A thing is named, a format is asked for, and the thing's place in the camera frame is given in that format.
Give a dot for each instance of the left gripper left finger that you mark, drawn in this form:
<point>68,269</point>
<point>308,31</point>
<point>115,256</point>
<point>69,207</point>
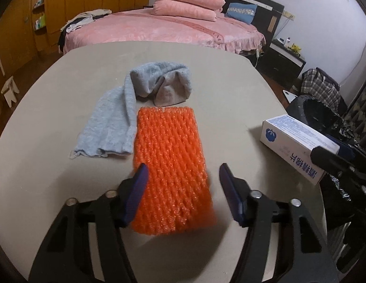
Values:
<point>135,188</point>

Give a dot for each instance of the blue cushion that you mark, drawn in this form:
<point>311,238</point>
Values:
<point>241,12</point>

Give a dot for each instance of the grey cloth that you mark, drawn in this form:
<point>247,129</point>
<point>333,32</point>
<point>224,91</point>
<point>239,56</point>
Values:
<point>112,126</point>

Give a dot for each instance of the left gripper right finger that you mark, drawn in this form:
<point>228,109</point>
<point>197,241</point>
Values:
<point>233,197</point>

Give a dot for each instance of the lower pink pillow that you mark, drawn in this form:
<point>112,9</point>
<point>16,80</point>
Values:
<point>181,9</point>

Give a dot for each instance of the pink covered bed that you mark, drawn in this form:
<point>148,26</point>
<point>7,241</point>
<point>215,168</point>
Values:
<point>141,25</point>

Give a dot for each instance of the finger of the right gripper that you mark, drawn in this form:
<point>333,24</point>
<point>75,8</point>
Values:
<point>326,160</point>

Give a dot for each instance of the white bottle on nightstand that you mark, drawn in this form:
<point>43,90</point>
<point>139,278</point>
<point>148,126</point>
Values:
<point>288,40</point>

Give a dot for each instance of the white blue medicine box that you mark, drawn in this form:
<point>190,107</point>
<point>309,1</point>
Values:
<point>293,141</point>

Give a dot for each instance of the small white wooden stool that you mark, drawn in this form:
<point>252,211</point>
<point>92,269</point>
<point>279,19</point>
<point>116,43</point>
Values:
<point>9,91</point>

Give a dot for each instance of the black headboard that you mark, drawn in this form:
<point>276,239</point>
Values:
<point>267,16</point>

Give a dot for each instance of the clothes pile on bed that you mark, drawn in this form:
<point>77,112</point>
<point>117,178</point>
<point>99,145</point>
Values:
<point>80,20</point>

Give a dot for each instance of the plaid bag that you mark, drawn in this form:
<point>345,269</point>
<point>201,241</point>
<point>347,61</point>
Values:
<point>317,83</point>

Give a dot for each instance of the orange foam net sleeve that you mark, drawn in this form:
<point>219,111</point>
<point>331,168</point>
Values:
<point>177,196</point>

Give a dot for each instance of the white bathroom scale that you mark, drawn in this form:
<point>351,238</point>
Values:
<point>290,97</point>

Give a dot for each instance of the yellow plush toy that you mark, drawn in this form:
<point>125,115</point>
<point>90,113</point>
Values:
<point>296,49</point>

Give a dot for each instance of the black white nightstand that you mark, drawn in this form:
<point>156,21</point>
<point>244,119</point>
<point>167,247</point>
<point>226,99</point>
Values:
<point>281,64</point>

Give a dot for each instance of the black lined trash bin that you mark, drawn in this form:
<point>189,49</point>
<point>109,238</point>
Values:
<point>350,129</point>

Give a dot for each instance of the wooden wardrobe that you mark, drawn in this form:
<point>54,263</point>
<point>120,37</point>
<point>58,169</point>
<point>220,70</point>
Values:
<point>28,27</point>

